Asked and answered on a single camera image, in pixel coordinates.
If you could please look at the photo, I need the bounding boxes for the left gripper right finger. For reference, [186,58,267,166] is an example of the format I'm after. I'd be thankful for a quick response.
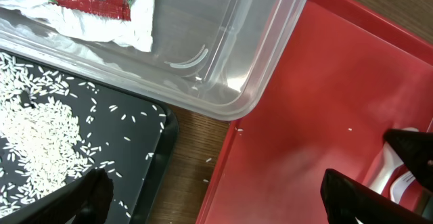
[320,169,431,224]

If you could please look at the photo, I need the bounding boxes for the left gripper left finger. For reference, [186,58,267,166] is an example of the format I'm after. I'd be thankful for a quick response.
[1,169,114,224]

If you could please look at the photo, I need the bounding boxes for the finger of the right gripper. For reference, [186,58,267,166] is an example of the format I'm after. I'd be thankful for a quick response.
[383,129,432,192]

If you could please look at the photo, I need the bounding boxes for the white plastic spoon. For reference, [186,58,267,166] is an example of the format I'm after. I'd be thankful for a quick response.
[367,139,404,195]

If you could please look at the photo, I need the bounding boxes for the pink plastic fork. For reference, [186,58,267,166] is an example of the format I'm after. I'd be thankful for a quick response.
[390,171,415,204]

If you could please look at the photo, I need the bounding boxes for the food scraps and rice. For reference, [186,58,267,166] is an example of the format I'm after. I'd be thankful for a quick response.
[0,51,167,219]

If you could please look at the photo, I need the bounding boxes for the white napkin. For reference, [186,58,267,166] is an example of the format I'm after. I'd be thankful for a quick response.
[1,0,155,52]

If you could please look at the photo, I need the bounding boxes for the black plastic bin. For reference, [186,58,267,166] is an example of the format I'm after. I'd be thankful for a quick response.
[0,49,179,224]

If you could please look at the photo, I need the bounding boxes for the red plastic tray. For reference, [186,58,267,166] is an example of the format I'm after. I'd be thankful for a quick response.
[198,0,432,223]

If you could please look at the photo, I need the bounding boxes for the clear plastic bin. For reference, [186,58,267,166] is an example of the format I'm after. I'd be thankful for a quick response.
[1,0,306,120]

